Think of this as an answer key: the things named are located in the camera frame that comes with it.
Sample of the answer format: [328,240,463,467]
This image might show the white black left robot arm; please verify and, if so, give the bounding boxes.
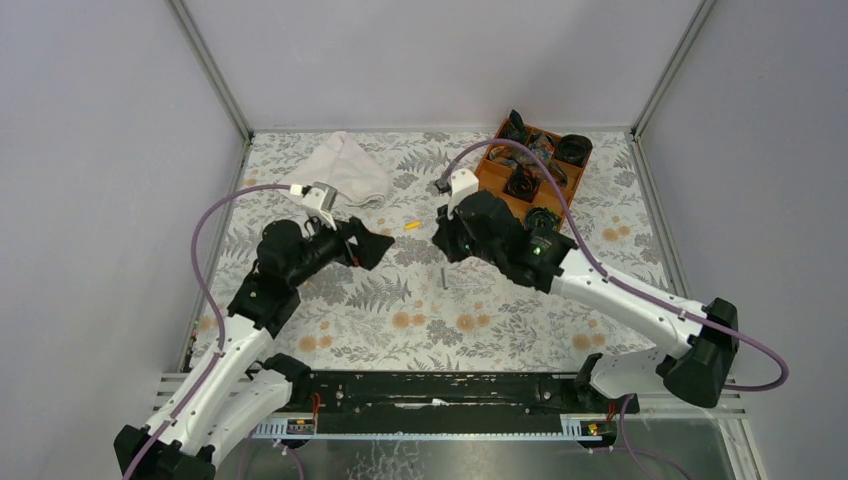
[114,217,395,479]

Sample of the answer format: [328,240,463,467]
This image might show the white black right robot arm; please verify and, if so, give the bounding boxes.
[432,190,739,408]

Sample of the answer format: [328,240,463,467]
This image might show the dark rolled fabric front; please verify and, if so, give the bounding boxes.
[524,207,562,231]

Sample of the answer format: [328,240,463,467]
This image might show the dark rolled fabric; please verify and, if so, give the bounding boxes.
[524,207,562,231]
[554,134,593,168]
[503,165,541,203]

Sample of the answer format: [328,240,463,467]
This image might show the dark rolled fabric centre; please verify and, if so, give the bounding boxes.
[503,165,541,203]

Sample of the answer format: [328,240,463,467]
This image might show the wooden compartment tray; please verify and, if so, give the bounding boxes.
[475,110,593,230]

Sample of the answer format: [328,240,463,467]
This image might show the white crumpled cloth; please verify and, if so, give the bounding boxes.
[282,131,392,207]

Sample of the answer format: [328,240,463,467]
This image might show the patterned fabric strip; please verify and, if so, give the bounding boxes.
[487,131,568,187]

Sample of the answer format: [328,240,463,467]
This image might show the dark folded fabric back left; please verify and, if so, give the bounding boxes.
[498,110,529,144]

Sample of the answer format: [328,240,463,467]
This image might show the dark rolled fabric back right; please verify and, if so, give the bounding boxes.
[554,134,593,168]

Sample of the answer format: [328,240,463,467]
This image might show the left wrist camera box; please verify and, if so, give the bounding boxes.
[301,182,338,230]

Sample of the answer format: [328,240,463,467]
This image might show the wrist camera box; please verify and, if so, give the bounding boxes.
[434,168,479,219]
[301,182,338,230]

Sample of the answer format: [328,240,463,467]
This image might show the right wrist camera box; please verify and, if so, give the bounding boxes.
[434,168,479,219]

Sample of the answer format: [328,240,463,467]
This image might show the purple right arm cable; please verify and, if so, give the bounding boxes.
[435,138,791,480]

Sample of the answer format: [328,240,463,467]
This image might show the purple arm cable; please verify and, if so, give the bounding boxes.
[435,138,791,480]
[122,184,309,480]

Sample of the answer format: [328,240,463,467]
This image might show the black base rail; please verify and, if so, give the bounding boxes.
[274,370,640,441]

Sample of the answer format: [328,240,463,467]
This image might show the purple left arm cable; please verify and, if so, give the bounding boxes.
[122,184,309,480]

